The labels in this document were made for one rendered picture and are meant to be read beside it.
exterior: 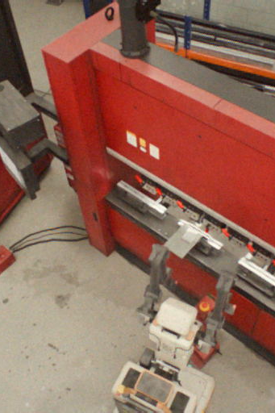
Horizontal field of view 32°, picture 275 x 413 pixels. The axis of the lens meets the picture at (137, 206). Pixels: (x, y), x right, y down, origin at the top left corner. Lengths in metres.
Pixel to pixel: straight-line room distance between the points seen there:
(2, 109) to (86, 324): 2.10
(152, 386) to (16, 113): 2.02
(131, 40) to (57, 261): 2.58
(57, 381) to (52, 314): 0.62
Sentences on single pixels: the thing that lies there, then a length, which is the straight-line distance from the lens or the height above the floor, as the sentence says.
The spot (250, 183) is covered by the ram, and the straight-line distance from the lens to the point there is 2.90.
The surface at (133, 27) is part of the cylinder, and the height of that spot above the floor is 2.50.
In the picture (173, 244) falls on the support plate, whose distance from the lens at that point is 3.63.
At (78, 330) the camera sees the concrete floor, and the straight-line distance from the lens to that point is 4.46.
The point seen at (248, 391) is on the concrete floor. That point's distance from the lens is 4.26.
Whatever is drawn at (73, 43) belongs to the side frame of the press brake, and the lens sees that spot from 3.24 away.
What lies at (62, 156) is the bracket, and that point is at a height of 1.21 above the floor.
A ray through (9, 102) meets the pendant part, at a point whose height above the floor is 1.95.
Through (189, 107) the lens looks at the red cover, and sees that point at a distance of 2.80.
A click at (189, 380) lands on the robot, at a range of 3.95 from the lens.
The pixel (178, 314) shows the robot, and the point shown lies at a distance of 2.93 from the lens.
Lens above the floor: 4.04
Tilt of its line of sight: 52 degrees down
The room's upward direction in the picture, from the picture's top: 5 degrees counter-clockwise
